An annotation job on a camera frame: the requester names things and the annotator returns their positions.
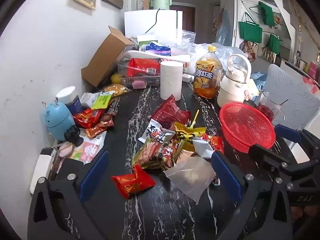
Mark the light blue round gadget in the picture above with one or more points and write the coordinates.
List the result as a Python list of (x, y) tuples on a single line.
[(56, 120)]

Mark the pink box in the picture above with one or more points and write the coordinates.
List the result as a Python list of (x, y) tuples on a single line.
[(313, 71)]

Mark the yellow lemon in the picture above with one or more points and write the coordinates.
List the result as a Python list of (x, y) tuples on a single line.
[(115, 78)]

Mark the dark blue jar white lid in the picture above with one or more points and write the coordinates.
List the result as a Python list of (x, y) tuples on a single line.
[(67, 95)]

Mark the iced tea bottle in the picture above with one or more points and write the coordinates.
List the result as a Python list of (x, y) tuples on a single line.
[(207, 77)]

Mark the large dark red snack bag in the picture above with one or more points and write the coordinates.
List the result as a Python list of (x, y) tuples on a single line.
[(170, 112)]

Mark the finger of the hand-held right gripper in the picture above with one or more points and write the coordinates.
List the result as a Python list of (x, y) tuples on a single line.
[(265, 153), (287, 133)]

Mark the white container lid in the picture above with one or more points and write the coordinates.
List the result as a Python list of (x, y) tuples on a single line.
[(135, 53)]

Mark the green label packet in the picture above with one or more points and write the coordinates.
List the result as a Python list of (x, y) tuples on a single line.
[(101, 101)]

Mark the pale blue embossed chair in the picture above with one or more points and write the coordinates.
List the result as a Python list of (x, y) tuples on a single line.
[(295, 92)]

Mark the white mini fridge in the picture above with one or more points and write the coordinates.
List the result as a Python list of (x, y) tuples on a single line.
[(140, 22)]

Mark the yellow black snack packet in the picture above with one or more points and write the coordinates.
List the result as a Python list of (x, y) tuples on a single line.
[(186, 132)]

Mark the white toilet paper roll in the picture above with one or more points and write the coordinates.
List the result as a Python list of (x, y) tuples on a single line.
[(171, 80)]

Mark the hanging blue plastic bag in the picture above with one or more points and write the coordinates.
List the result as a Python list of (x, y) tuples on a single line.
[(223, 30)]

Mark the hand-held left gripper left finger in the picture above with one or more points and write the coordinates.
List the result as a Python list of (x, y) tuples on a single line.
[(95, 172)]

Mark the dark stick snack packet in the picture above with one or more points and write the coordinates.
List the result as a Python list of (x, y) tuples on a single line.
[(113, 105)]

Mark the large green tote bag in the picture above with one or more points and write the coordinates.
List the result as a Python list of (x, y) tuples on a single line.
[(250, 31)]

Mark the blue cloth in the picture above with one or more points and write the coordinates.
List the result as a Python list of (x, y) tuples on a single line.
[(258, 78)]

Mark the green white box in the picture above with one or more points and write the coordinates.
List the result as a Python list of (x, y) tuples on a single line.
[(145, 40)]

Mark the person's right hand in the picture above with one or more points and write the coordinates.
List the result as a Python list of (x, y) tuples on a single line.
[(300, 213)]

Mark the clear plastic container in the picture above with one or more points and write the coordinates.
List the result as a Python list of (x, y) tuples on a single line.
[(122, 67)]

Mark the white black snack packet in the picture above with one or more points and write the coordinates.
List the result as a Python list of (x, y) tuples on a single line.
[(152, 132)]

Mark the black hair claw clip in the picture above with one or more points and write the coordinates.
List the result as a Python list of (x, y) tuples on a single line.
[(73, 133)]

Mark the clear zip bag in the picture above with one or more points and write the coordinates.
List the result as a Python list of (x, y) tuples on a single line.
[(186, 37)]

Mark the clear frosted plastic bag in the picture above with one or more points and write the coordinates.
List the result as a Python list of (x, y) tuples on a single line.
[(190, 180)]

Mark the red plastic basket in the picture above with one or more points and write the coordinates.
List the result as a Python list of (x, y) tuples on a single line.
[(247, 125)]

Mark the yellow lollipop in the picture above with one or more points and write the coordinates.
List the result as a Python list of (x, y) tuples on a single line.
[(195, 117)]

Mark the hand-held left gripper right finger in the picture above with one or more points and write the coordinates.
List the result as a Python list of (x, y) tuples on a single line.
[(226, 175)]

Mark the colourful snack packets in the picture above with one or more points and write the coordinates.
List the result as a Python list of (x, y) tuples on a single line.
[(147, 155)]

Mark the open cardboard box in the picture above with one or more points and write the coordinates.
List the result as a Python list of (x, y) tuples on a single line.
[(105, 55)]

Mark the crumpled clear plastic bags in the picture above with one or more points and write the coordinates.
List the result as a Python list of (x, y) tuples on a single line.
[(225, 51)]

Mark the orange brown snack packet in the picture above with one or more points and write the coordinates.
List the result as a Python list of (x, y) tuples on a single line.
[(96, 130)]

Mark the blue pink tissue pack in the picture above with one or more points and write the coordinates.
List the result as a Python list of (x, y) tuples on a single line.
[(157, 48)]

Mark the bright red packet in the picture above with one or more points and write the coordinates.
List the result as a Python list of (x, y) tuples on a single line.
[(142, 67)]

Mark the dark wooden door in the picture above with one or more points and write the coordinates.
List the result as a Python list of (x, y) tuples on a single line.
[(188, 17)]

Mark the yellow printed paper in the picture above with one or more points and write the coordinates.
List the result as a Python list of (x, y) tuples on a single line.
[(252, 87)]

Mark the pink round compact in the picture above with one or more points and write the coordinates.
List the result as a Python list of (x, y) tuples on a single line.
[(65, 150)]

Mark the white charger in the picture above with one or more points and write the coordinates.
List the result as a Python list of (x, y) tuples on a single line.
[(187, 78)]

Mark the white crumpled snack bag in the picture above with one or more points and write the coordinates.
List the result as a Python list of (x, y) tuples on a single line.
[(86, 98)]

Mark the clear glass mug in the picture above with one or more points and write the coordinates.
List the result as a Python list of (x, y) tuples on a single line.
[(271, 105)]

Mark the printed paper sheet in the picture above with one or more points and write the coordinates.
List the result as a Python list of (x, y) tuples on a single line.
[(87, 150)]

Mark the brown red snack packet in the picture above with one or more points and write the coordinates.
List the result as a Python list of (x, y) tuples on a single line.
[(106, 121)]

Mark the pink rectangular block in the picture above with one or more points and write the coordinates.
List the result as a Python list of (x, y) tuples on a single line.
[(139, 84)]

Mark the small red gold snack packet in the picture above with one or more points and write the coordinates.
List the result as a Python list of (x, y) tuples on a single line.
[(215, 141), (132, 182)]

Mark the red gold candy packet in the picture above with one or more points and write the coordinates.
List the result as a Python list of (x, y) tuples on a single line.
[(86, 117)]

